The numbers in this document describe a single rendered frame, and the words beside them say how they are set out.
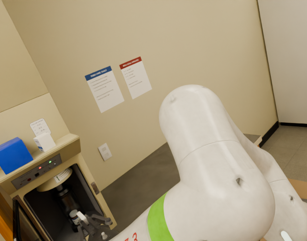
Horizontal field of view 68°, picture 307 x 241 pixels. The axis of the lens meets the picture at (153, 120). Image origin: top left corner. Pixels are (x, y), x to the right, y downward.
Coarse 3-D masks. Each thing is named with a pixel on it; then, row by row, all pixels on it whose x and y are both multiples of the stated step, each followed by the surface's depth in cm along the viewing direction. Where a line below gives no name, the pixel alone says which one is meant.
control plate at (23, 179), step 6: (54, 156) 92; (60, 156) 95; (48, 162) 92; (54, 162) 95; (60, 162) 98; (36, 168) 89; (42, 168) 91; (48, 168) 95; (24, 174) 86; (30, 174) 88; (42, 174) 95; (12, 180) 83; (18, 180) 86; (24, 180) 88; (30, 180) 91; (18, 186) 88
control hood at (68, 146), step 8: (64, 136) 102; (72, 136) 97; (56, 144) 94; (64, 144) 92; (72, 144) 95; (40, 152) 92; (48, 152) 88; (56, 152) 91; (64, 152) 95; (72, 152) 100; (80, 152) 106; (40, 160) 87; (64, 160) 100; (24, 168) 83; (32, 168) 87; (0, 176) 81; (8, 176) 80; (16, 176) 83; (0, 184) 80; (8, 184) 83; (8, 192) 87
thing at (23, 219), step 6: (24, 216) 89; (24, 222) 84; (30, 222) 92; (24, 228) 80; (30, 228) 87; (24, 234) 76; (30, 234) 82; (36, 234) 91; (24, 240) 72; (30, 240) 78; (36, 240) 86; (42, 240) 95
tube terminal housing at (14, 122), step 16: (48, 96) 98; (0, 112) 88; (16, 112) 91; (32, 112) 94; (48, 112) 98; (0, 128) 88; (16, 128) 91; (64, 128) 103; (0, 144) 88; (32, 144) 95; (80, 160) 108; (48, 176) 99; (16, 192) 92; (112, 224) 121
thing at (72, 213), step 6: (72, 186) 114; (72, 192) 114; (54, 198) 109; (66, 198) 110; (72, 198) 113; (60, 204) 111; (66, 204) 111; (72, 204) 112; (78, 204) 116; (66, 210) 112; (72, 210) 113; (78, 210) 115; (84, 210) 120; (66, 216) 113; (72, 216) 113; (72, 222) 114; (78, 222) 115
